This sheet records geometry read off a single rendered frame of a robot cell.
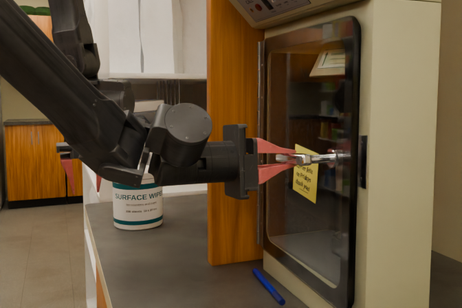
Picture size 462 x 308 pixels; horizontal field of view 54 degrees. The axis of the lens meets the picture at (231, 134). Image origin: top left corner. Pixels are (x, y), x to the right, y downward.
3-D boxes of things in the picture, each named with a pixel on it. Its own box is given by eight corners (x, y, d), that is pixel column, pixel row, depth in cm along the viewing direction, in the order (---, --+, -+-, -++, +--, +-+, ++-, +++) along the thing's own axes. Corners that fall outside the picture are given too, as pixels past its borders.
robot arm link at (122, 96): (81, 53, 92) (58, 55, 84) (135, 52, 90) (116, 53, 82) (86, 112, 95) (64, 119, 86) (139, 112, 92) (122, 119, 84)
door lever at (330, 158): (304, 164, 71) (304, 148, 71) (337, 168, 62) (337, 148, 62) (273, 166, 69) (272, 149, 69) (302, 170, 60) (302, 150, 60)
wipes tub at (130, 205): (157, 215, 131) (156, 163, 130) (168, 227, 119) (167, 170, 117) (111, 219, 126) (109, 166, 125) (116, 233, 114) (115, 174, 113)
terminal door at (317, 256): (262, 245, 90) (264, 39, 86) (352, 317, 61) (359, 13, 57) (259, 246, 90) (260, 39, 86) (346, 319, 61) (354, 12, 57)
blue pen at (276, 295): (252, 268, 89) (279, 299, 75) (258, 267, 89) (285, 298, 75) (252, 273, 89) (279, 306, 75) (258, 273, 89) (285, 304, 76)
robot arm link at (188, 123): (115, 126, 64) (97, 178, 59) (122, 71, 55) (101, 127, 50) (198, 148, 66) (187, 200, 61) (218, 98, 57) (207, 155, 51)
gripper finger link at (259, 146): (305, 136, 64) (243, 138, 61) (306, 187, 64) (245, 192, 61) (283, 136, 70) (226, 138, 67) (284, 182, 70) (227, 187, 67)
